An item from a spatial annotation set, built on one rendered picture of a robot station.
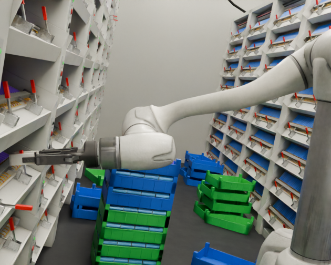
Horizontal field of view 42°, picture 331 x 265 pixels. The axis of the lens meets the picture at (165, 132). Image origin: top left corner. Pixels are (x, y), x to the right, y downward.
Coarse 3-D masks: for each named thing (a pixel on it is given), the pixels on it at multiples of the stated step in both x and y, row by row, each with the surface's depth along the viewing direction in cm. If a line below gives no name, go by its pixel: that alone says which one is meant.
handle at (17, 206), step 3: (0, 201) 92; (0, 204) 93; (3, 204) 93; (6, 204) 93; (9, 207) 92; (12, 207) 93; (15, 207) 92; (18, 207) 93; (21, 207) 93; (24, 207) 93; (27, 207) 93; (30, 207) 93; (30, 210) 93
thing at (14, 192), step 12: (36, 168) 135; (0, 180) 112; (12, 180) 116; (36, 180) 130; (0, 192) 104; (12, 192) 108; (24, 192) 112; (12, 204) 101; (0, 216) 92; (0, 228) 97
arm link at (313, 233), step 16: (320, 48) 98; (320, 64) 96; (320, 80) 97; (320, 96) 98; (320, 112) 99; (320, 128) 99; (320, 144) 98; (320, 160) 98; (304, 176) 103; (320, 176) 99; (304, 192) 102; (320, 192) 99; (304, 208) 102; (320, 208) 99; (304, 224) 101; (320, 224) 99; (304, 240) 101; (320, 240) 100; (288, 256) 104; (304, 256) 101; (320, 256) 100
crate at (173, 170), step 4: (176, 160) 194; (180, 160) 194; (172, 164) 193; (176, 164) 194; (180, 164) 194; (120, 168) 188; (160, 168) 192; (164, 168) 192; (168, 168) 193; (172, 168) 193; (176, 168) 194; (148, 172) 191; (152, 172) 191; (156, 172) 192; (160, 172) 192; (164, 172) 193; (168, 172) 193; (172, 172) 194; (176, 172) 194; (172, 176) 194; (176, 176) 194
